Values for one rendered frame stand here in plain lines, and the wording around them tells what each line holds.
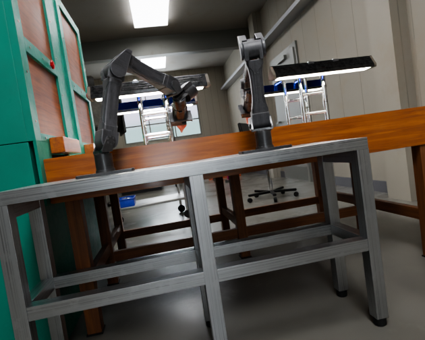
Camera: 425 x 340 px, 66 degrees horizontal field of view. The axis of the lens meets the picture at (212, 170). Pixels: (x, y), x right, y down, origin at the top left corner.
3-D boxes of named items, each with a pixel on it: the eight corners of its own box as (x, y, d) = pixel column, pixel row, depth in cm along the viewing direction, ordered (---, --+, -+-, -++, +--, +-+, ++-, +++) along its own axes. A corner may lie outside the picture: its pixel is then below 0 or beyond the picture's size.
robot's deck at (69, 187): (368, 148, 112) (367, 136, 112) (-10, 208, 95) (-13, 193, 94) (276, 152, 201) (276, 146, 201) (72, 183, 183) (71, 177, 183)
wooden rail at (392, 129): (437, 142, 162) (433, 104, 161) (50, 204, 134) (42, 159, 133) (418, 143, 174) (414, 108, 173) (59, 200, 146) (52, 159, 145)
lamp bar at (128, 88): (210, 85, 172) (208, 71, 172) (87, 99, 162) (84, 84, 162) (208, 88, 180) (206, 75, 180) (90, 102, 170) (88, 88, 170)
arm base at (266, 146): (235, 134, 129) (239, 133, 122) (283, 127, 132) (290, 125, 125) (238, 154, 129) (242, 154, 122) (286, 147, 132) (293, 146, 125)
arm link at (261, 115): (252, 127, 133) (241, 42, 123) (268, 125, 132) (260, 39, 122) (253, 131, 127) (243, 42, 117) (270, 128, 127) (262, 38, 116)
